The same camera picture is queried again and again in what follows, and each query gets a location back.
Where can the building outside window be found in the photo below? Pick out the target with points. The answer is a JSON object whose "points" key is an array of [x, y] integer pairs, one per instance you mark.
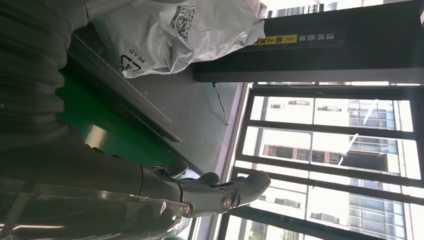
{"points": [[374, 114]]}

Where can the dark grey scale platform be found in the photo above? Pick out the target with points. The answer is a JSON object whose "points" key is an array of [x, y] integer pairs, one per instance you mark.
{"points": [[155, 96]]}

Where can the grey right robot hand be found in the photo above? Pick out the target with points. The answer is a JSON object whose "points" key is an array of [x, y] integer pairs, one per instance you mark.
{"points": [[99, 185]]}

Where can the black scale column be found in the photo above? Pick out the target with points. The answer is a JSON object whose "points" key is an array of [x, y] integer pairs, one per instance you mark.
{"points": [[331, 63]]}

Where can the green conveyor belt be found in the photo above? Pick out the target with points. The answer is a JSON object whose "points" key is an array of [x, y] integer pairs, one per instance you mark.
{"points": [[109, 132]]}

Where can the column label with yellow patch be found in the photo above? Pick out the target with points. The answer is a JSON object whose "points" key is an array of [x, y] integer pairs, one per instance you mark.
{"points": [[275, 39]]}

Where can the dark window frame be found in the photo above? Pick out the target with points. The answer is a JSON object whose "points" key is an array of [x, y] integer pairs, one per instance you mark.
{"points": [[331, 130]]}

